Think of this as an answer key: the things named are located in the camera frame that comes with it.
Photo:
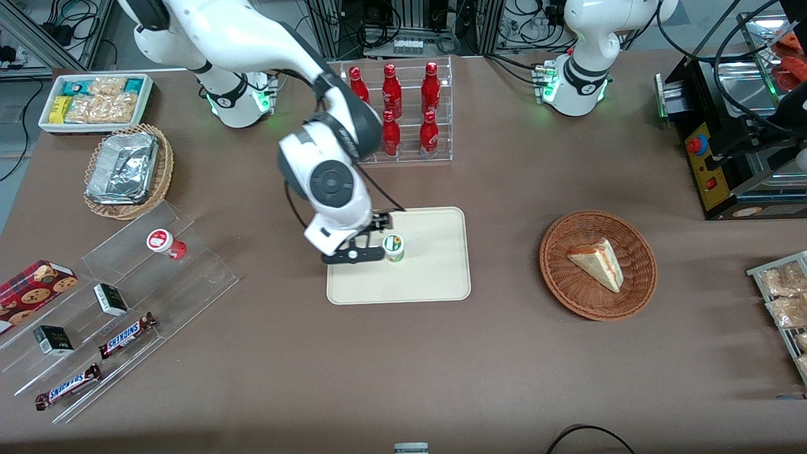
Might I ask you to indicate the white power strip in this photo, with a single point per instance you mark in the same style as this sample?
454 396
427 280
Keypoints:
408 46

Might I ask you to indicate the clear peanut snack bag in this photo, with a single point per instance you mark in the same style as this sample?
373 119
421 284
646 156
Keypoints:
101 108
107 86

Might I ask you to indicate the cream plastic tray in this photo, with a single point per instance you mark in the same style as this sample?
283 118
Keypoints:
432 271

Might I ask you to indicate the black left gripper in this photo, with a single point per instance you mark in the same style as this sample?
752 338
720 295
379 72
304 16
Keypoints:
773 133

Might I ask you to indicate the red gum bottle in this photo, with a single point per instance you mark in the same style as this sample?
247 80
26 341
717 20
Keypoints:
162 242

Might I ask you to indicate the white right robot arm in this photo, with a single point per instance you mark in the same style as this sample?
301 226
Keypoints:
252 38

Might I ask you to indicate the clear nut snack bag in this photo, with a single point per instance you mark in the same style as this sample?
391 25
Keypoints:
782 280
788 312

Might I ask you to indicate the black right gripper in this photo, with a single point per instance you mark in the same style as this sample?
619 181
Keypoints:
381 221

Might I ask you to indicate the oval wicker basket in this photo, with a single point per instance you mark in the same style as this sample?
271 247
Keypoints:
162 170

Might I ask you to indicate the white plastic snack bin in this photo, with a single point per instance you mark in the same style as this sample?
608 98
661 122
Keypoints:
47 126

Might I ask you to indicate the clear acrylic bottle rack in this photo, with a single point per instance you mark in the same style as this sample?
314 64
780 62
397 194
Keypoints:
413 135

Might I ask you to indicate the small grey device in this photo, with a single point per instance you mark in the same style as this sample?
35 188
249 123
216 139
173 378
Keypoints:
411 448

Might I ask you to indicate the aluminium profile frame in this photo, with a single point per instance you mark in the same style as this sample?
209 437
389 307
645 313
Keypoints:
38 34

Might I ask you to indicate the clear acrylic step display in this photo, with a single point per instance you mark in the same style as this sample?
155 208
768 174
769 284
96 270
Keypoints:
189 284

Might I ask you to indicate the black machine with yellow panel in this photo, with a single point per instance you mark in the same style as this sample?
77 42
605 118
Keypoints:
712 176

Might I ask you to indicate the small black box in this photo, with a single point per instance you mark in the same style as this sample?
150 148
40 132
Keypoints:
53 340
111 300

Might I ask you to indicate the red snack packet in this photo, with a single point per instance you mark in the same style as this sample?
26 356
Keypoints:
791 69

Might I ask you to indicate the green gum bottle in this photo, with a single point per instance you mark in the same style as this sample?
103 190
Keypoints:
394 247

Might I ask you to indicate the stacked aluminium foil trays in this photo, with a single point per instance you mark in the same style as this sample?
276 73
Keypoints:
123 167

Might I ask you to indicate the triangular sandwich wedge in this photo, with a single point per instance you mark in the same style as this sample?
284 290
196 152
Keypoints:
599 263

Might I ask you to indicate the round wicker basket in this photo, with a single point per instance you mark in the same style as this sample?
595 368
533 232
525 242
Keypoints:
567 277

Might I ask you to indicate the tray of packaged crackers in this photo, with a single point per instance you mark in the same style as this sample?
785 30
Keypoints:
766 268

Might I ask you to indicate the red soda bottle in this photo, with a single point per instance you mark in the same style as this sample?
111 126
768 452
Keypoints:
391 135
391 93
358 85
429 136
430 89

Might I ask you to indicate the red cookie box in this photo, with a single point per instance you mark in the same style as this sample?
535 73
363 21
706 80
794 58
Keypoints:
31 290

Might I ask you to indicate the Snickers chocolate bar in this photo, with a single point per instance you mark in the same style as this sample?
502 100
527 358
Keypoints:
128 335
68 386

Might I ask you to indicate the teal snack packet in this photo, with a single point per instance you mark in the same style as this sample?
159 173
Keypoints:
73 87
133 86

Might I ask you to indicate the yellow snack packet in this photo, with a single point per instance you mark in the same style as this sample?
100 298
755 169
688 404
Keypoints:
60 109

